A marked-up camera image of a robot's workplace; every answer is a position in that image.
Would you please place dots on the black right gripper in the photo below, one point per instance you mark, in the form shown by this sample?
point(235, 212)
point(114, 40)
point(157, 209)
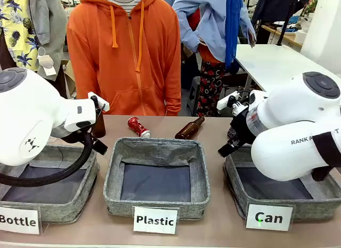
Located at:
point(241, 130)

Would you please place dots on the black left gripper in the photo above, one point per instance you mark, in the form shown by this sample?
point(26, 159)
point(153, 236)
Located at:
point(78, 137)

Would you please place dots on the brown glass bottle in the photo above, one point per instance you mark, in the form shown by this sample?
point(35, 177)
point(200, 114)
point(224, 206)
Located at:
point(187, 130)
point(100, 126)

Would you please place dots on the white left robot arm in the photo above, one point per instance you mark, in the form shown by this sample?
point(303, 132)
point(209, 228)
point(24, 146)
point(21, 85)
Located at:
point(26, 112)

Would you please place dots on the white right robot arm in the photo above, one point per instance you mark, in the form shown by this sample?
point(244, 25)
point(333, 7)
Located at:
point(287, 109)

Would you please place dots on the crushed red can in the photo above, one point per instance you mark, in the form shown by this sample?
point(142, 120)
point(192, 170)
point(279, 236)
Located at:
point(137, 126)

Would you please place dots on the grey fabric basket, Plastic label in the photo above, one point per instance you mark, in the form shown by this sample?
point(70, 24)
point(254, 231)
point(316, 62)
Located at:
point(157, 152)

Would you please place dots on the grey fabric basket, Bottle label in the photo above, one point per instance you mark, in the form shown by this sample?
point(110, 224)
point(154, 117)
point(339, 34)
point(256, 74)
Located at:
point(80, 202)

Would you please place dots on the white Can label sign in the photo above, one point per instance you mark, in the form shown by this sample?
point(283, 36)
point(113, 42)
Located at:
point(269, 217)

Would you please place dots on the grey fabric basket, Can label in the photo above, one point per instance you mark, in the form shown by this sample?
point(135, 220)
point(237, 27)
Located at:
point(314, 205)

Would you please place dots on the grey step stool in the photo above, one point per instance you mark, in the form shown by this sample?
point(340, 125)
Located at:
point(193, 94)

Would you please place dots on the red floral black skirt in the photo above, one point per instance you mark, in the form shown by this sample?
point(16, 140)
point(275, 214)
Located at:
point(210, 85)

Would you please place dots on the person in orange hoodie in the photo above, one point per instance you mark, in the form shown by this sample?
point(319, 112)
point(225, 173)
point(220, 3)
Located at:
point(120, 58)

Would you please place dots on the white Plastic label sign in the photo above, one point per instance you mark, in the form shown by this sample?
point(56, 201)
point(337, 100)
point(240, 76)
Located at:
point(155, 220)

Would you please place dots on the orange garment under shirt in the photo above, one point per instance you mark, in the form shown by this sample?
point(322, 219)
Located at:
point(209, 56)

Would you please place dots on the black sleeve on right arm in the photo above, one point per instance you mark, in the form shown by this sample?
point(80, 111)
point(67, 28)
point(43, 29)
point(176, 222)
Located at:
point(326, 149)

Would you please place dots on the beige pouch with tag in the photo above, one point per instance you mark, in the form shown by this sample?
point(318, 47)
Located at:
point(45, 62)

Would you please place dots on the white Bottle label sign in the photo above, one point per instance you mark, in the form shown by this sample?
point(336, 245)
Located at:
point(18, 220)

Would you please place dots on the blue hanging scarf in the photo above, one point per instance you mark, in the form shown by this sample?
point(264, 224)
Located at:
point(232, 26)

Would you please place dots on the wooden background table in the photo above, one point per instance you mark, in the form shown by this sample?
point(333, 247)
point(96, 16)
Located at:
point(285, 36)

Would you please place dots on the dark brown garment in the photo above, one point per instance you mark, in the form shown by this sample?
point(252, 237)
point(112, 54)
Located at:
point(6, 53)

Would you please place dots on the light blue shirt on mannequin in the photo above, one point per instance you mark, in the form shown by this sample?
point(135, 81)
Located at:
point(210, 16)

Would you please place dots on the grey hanging jacket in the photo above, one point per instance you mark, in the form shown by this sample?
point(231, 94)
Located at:
point(49, 16)

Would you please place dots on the yellow floral shirt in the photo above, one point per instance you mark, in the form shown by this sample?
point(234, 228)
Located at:
point(16, 26)

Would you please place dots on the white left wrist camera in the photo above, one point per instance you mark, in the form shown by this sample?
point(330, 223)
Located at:
point(101, 102)

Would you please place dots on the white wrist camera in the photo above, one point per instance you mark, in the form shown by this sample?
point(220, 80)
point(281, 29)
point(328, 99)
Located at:
point(101, 102)
point(226, 100)

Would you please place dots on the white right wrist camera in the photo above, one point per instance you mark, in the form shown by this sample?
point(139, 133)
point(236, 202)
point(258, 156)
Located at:
point(226, 100)

